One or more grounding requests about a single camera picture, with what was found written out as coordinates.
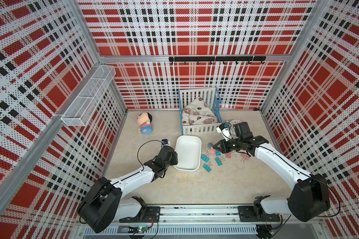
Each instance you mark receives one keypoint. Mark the printed white blanket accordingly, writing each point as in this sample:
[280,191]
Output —
[197,113]

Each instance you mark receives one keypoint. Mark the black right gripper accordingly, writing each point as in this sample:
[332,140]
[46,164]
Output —
[223,148]

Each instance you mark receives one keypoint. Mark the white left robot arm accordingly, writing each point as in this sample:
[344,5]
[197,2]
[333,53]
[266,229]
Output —
[106,202]

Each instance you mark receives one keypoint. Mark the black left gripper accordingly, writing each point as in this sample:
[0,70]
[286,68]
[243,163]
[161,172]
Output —
[174,159]

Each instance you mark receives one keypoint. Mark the white wire mesh shelf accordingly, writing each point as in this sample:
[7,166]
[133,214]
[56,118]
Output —
[84,105]

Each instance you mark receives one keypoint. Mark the pink binder clip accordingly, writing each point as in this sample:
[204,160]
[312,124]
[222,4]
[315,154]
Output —
[212,151]
[245,157]
[230,155]

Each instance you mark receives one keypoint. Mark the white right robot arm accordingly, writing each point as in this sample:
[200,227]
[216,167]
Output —
[310,193]

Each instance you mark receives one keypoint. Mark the blue white toy crib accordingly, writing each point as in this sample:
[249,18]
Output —
[212,98]

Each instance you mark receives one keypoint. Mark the white plastic storage box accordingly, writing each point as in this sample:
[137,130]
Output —
[188,149]

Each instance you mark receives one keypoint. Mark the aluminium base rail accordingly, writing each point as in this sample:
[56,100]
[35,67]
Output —
[208,222]

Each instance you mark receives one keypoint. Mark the black hook rail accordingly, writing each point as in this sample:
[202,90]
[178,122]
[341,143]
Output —
[211,59]

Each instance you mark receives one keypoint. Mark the white alarm clock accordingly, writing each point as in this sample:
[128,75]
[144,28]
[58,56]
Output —
[233,122]

